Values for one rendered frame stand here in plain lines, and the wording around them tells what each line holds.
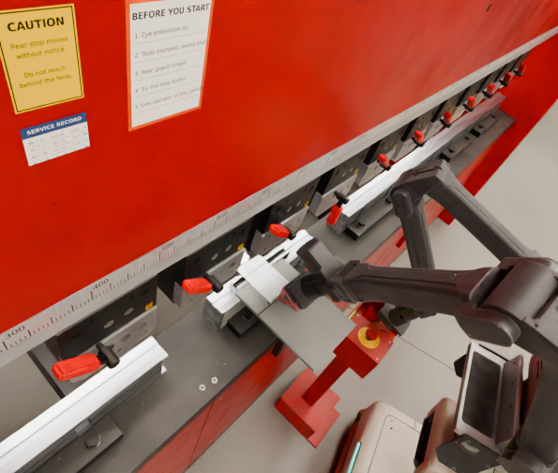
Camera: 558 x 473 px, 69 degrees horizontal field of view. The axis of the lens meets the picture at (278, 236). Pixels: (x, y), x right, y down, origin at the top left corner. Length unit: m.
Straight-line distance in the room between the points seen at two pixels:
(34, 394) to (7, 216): 1.65
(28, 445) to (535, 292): 0.84
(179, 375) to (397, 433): 1.07
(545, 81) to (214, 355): 2.35
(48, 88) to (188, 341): 0.83
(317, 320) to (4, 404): 1.38
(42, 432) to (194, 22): 0.76
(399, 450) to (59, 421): 1.30
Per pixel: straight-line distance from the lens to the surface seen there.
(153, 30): 0.37
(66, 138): 0.37
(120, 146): 0.41
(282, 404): 1.93
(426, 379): 2.40
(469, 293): 0.54
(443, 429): 1.32
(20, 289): 0.47
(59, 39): 0.33
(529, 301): 0.51
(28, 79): 0.34
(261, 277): 1.05
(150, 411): 1.02
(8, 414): 2.01
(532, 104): 2.86
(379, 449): 1.81
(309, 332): 1.01
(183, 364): 1.05
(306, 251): 0.85
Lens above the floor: 1.85
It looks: 47 degrees down
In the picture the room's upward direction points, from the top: 22 degrees clockwise
